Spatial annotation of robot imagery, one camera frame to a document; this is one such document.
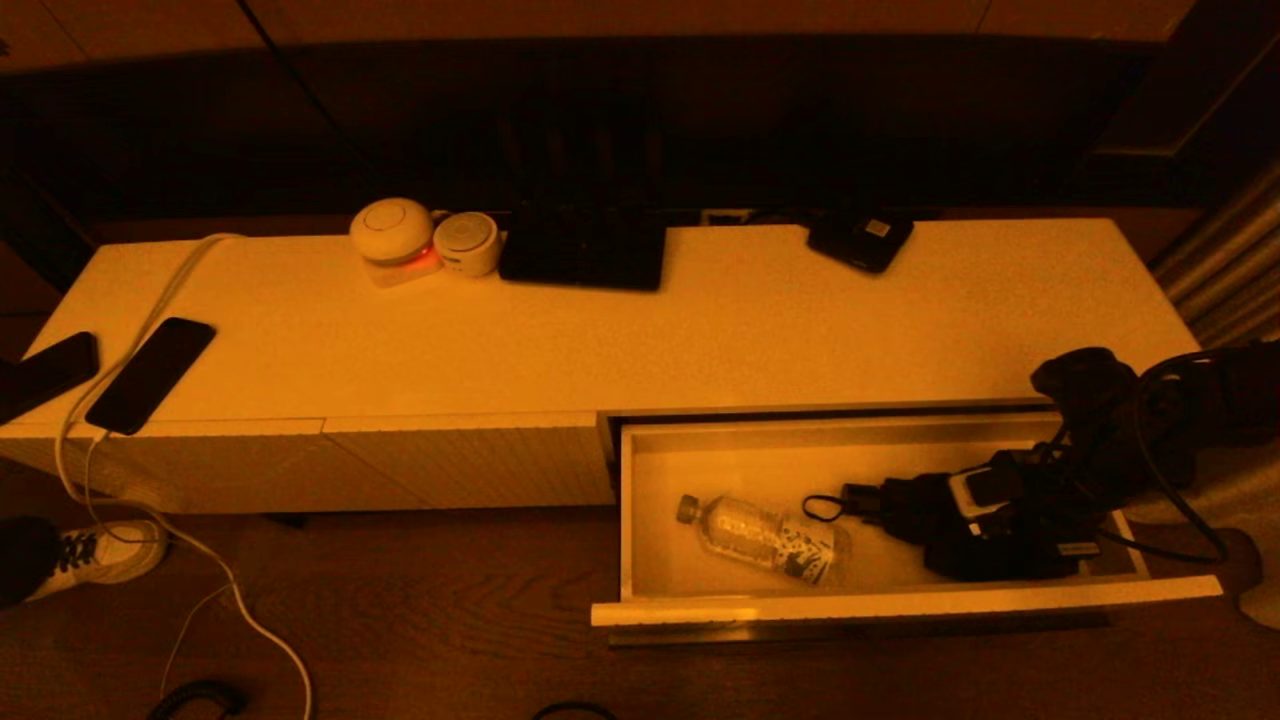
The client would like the small black adapter box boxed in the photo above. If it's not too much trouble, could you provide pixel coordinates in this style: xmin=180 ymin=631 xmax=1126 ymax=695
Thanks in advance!
xmin=805 ymin=208 xmax=916 ymax=276

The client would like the long white low cabinet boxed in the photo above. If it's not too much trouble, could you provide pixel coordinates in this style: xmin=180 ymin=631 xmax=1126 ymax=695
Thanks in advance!
xmin=0 ymin=218 xmax=1206 ymax=516

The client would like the black umbrella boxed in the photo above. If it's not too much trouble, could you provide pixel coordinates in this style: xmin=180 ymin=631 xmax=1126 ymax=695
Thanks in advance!
xmin=802 ymin=473 xmax=971 ymax=549

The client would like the flat black set-top box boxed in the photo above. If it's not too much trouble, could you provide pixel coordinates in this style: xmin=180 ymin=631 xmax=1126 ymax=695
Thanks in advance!
xmin=497 ymin=203 xmax=668 ymax=292

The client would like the thick white charging cable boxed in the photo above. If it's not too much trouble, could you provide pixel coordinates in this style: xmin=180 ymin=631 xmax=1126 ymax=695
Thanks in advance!
xmin=54 ymin=231 xmax=315 ymax=720

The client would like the coiled black cable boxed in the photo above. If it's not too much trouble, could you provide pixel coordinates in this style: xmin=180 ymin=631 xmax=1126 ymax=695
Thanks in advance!
xmin=147 ymin=677 xmax=247 ymax=720

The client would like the pale pleated curtain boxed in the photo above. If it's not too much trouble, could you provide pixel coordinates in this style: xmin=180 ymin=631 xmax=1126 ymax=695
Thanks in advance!
xmin=1125 ymin=160 xmax=1280 ymax=631

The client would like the clear bottle with grey cap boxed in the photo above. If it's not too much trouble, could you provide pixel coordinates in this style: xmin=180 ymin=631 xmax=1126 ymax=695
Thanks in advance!
xmin=675 ymin=493 xmax=853 ymax=588

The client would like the large white round device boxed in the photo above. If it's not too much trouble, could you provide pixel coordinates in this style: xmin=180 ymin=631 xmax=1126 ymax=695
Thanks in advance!
xmin=349 ymin=196 xmax=444 ymax=289

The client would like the thin white cable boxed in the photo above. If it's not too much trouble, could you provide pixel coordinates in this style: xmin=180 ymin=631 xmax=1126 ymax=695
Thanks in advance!
xmin=84 ymin=434 xmax=239 ymax=703

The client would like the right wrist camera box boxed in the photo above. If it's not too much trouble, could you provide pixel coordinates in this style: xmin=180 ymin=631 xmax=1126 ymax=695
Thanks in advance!
xmin=946 ymin=464 xmax=1029 ymax=538

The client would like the black base cable with plug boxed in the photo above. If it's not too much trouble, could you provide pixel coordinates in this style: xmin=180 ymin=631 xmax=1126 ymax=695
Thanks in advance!
xmin=530 ymin=699 xmax=622 ymax=720

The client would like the white ribbed cabinet door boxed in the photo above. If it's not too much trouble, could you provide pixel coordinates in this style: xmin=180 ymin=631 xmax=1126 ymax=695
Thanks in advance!
xmin=323 ymin=410 xmax=616 ymax=507
xmin=0 ymin=418 xmax=431 ymax=515

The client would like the white ribbed drawer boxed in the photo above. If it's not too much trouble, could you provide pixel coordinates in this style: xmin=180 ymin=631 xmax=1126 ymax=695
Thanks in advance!
xmin=591 ymin=405 xmax=1224 ymax=628

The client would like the black smartphone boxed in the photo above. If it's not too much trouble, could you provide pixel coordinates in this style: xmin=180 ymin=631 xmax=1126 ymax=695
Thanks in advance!
xmin=0 ymin=330 xmax=102 ymax=425
xmin=85 ymin=315 xmax=219 ymax=435

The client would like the white sneaker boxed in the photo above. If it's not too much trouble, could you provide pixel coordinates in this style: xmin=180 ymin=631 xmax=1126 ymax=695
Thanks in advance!
xmin=28 ymin=519 xmax=170 ymax=603

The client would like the dark trouser leg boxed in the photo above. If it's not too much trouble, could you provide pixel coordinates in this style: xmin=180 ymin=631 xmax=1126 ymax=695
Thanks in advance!
xmin=0 ymin=514 xmax=63 ymax=610

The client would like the small white round speaker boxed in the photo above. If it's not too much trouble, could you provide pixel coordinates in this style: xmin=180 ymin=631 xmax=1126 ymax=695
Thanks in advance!
xmin=433 ymin=210 xmax=503 ymax=278

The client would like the thin black wall cable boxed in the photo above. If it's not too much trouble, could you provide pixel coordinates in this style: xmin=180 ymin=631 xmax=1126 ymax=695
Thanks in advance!
xmin=234 ymin=0 xmax=343 ymax=133

